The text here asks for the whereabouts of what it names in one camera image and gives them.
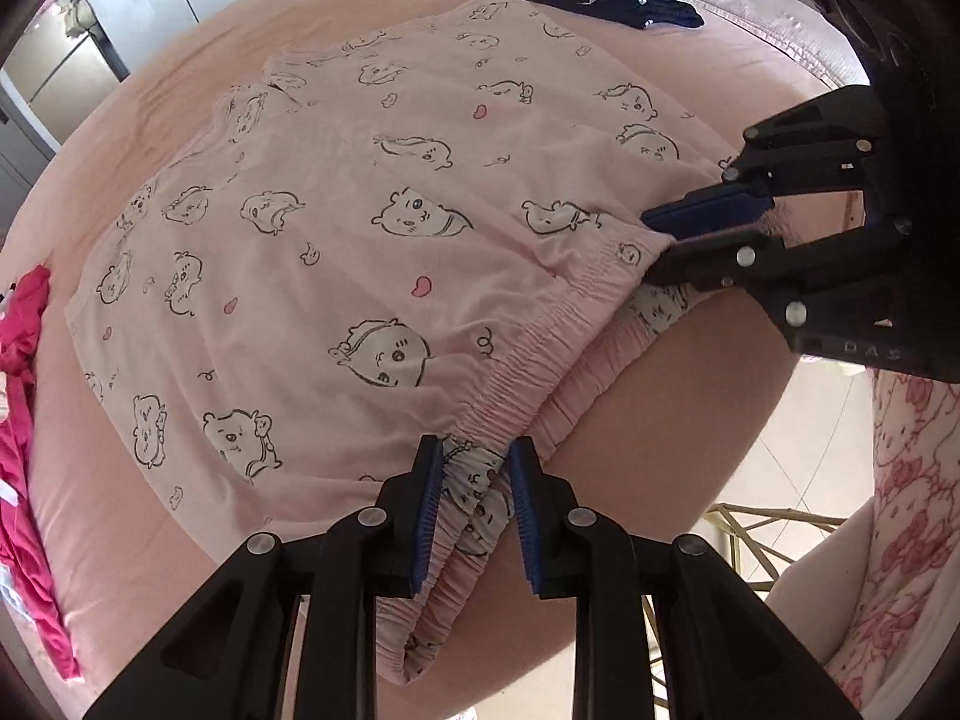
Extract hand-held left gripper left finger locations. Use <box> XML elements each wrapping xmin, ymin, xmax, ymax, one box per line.
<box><xmin>82</xmin><ymin>433</ymin><xmax>445</xmax><ymax>720</ymax></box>

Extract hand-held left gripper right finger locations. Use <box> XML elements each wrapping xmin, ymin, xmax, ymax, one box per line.
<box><xmin>508</xmin><ymin>436</ymin><xmax>863</xmax><ymax>720</ymax></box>

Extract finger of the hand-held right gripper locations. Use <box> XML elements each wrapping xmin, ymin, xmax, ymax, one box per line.
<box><xmin>645</xmin><ymin>220</ymin><xmax>914</xmax><ymax>355</ymax></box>
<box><xmin>641</xmin><ymin>85</ymin><xmax>891</xmax><ymax>236</ymax></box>

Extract pink cartoon print shorts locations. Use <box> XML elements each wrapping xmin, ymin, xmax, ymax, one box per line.
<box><xmin>64</xmin><ymin>0</ymin><xmax>751</xmax><ymax>687</ymax></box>

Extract person's right forearm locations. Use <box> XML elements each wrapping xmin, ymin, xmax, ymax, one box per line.
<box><xmin>765</xmin><ymin>364</ymin><xmax>960</xmax><ymax>720</ymax></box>

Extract magenta garment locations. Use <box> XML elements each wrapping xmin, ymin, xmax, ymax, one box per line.
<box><xmin>0</xmin><ymin>266</ymin><xmax>82</xmax><ymax>680</ymax></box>

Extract pink sheet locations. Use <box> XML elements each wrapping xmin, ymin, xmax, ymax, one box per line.
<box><xmin>0</xmin><ymin>0</ymin><xmax>848</xmax><ymax>720</ymax></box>

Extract white cabinet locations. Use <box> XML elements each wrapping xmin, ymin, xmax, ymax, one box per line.
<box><xmin>0</xmin><ymin>0</ymin><xmax>271</xmax><ymax>196</ymax></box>

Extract gold wire frame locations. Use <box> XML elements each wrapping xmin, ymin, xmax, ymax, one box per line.
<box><xmin>645</xmin><ymin>502</ymin><xmax>848</xmax><ymax>720</ymax></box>

